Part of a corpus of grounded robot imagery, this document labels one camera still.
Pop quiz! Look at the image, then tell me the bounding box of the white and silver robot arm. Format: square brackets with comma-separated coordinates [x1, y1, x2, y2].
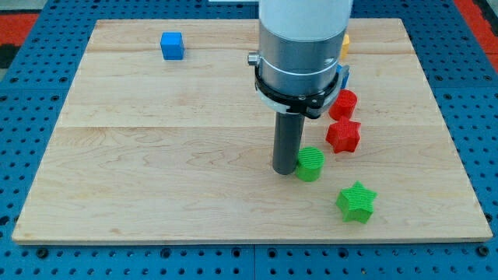
[247, 0, 353, 96]

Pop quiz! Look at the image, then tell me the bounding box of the blue block behind arm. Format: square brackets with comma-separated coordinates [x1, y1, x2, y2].
[336, 65, 349, 89]

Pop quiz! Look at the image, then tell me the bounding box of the light wooden board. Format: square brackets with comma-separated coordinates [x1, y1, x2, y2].
[12, 19, 492, 245]

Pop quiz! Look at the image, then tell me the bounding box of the blue cube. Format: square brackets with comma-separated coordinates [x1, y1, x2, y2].
[160, 32, 184, 61]

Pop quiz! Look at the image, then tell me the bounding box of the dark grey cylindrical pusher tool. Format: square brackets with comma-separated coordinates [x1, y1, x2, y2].
[272, 112, 304, 175]

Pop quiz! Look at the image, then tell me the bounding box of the green cylinder block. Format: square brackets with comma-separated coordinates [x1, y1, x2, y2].
[295, 146, 325, 182]

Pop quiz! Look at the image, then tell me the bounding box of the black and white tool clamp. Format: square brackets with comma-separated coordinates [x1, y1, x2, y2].
[254, 66, 341, 119]

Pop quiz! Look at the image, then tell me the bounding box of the red star block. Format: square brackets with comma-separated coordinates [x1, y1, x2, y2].
[325, 117, 361, 153]

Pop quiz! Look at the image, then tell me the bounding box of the red cylinder block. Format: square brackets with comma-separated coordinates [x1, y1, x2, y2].
[328, 89, 358, 121]

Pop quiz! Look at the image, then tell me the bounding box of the green star block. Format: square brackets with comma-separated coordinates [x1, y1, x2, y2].
[335, 181, 377, 224]

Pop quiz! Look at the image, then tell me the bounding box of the yellow block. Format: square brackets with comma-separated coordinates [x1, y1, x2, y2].
[339, 34, 350, 60]

